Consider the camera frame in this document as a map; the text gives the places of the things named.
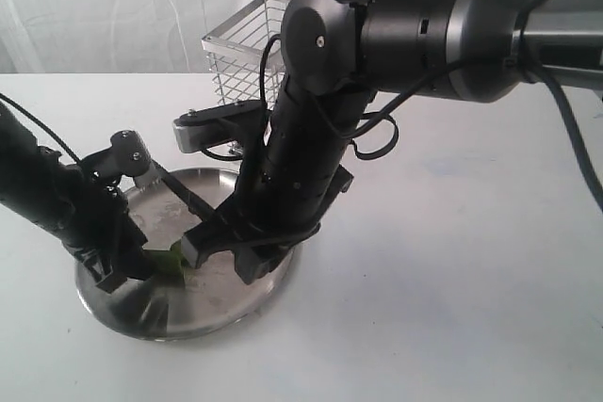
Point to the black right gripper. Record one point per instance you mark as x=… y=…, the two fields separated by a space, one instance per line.
x=283 y=190

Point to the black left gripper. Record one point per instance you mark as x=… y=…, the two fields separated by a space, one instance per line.
x=93 y=223

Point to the green cucumber piece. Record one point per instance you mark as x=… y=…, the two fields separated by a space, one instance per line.
x=168 y=263

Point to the black knife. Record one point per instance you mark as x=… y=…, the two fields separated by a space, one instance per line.
x=195 y=204

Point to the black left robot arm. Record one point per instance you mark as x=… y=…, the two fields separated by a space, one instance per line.
x=23 y=161

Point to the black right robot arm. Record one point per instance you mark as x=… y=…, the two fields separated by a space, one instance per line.
x=348 y=64

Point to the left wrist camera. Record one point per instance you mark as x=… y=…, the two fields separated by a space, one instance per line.
x=126 y=156

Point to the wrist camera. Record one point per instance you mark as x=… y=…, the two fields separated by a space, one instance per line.
x=243 y=122
x=126 y=156

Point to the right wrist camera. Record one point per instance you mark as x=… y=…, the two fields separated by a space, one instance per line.
x=243 y=122

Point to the wire metal utensil holder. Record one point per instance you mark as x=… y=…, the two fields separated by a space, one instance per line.
x=234 y=49

